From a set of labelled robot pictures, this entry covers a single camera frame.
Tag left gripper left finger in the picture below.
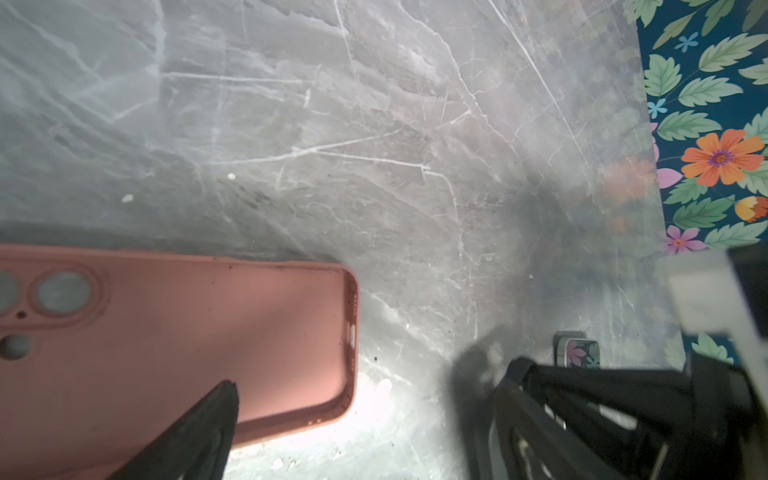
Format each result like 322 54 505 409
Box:
109 380 239 480

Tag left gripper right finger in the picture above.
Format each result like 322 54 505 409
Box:
492 356 767 479

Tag pink phone case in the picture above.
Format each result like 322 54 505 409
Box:
1 244 359 479

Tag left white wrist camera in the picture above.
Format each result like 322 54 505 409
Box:
666 243 767 404

